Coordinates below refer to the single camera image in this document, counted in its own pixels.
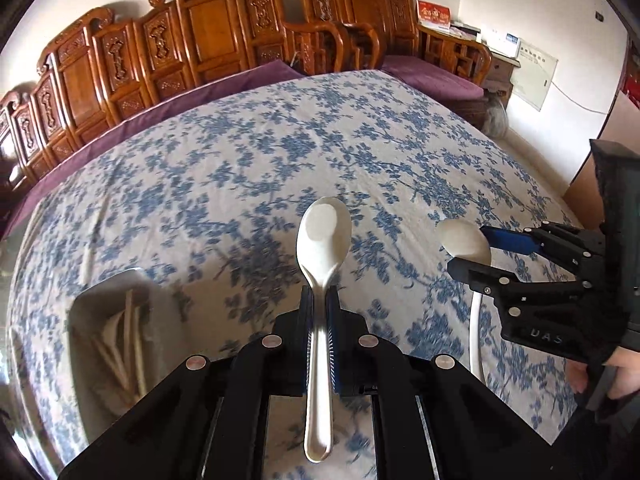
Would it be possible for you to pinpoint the wooden chopstick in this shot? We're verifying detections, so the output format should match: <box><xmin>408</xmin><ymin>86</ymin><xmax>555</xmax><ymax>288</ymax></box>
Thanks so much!
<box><xmin>132</xmin><ymin>307</ymin><xmax>148</xmax><ymax>398</ymax></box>
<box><xmin>122</xmin><ymin>289</ymin><xmax>134</xmax><ymax>392</ymax></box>
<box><xmin>91</xmin><ymin>335</ymin><xmax>132</xmax><ymax>396</ymax></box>

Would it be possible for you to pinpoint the small white ceramic spoon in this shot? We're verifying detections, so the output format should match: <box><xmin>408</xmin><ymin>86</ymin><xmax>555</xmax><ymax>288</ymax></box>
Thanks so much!
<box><xmin>296</xmin><ymin>197</ymin><xmax>352</xmax><ymax>464</ymax></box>

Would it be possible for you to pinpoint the person's right hand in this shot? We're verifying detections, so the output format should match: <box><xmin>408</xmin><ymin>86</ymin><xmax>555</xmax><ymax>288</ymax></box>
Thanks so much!
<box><xmin>562</xmin><ymin>341</ymin><xmax>639</xmax><ymax>401</ymax></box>

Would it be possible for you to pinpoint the rectangular metal tray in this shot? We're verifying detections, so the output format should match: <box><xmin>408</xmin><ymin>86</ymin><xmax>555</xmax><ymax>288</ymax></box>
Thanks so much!
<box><xmin>68</xmin><ymin>268</ymin><xmax>189</xmax><ymax>442</ymax></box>

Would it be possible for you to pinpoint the wooden side table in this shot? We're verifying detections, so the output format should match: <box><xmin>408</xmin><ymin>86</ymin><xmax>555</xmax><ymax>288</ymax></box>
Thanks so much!
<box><xmin>482</xmin><ymin>52</ymin><xmax>521</xmax><ymax>108</ymax></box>

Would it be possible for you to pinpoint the purple armchair cushion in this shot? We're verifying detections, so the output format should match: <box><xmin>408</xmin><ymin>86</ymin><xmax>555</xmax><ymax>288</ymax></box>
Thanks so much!
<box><xmin>381</xmin><ymin>55</ymin><xmax>484</xmax><ymax>103</ymax></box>

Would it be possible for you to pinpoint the white box on table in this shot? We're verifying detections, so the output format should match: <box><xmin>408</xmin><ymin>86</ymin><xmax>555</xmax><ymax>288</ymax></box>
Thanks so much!
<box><xmin>482</xmin><ymin>28</ymin><xmax>521</xmax><ymax>58</ymax></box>

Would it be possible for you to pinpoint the blue floral tablecloth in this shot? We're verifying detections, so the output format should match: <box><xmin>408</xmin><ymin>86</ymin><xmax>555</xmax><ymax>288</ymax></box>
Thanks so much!
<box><xmin>8</xmin><ymin>70</ymin><xmax>576</xmax><ymax>478</ymax></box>

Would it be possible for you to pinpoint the red box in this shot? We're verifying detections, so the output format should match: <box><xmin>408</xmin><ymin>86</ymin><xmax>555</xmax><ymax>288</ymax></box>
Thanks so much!
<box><xmin>416</xmin><ymin>0</ymin><xmax>451</xmax><ymax>30</ymax></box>

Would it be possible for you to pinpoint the carved wooden armchair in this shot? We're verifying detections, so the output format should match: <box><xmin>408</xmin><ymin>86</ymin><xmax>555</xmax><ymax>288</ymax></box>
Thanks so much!
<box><xmin>302</xmin><ymin>0</ymin><xmax>492</xmax><ymax>86</ymax></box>

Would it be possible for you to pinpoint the purple sofa cushion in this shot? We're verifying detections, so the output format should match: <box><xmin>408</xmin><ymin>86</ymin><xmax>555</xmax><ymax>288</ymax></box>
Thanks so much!
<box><xmin>1</xmin><ymin>61</ymin><xmax>303</xmax><ymax>240</ymax></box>

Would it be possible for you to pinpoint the carved wooden sofa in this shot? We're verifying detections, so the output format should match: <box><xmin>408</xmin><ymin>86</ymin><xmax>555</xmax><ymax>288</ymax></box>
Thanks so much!
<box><xmin>1</xmin><ymin>0</ymin><xmax>350</xmax><ymax>202</ymax></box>

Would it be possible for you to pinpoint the white wall access panel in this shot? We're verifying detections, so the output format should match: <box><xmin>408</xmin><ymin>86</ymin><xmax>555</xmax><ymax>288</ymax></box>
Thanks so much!
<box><xmin>511</xmin><ymin>41</ymin><xmax>558</xmax><ymax>112</ymax></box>

